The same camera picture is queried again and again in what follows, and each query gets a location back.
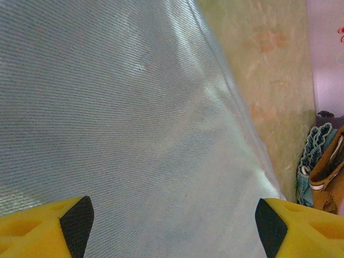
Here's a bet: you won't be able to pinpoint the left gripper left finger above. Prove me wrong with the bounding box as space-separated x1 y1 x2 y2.
0 195 95 258

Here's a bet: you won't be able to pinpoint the light blue trousers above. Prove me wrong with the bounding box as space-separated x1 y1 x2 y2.
0 0 285 258

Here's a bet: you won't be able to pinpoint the brown folded trousers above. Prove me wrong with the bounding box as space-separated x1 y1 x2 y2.
309 126 344 216

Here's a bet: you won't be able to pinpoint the teal folded garment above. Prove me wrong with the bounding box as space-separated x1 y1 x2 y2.
295 122 339 207

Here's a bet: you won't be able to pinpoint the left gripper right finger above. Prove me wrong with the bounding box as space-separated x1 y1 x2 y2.
255 197 344 258

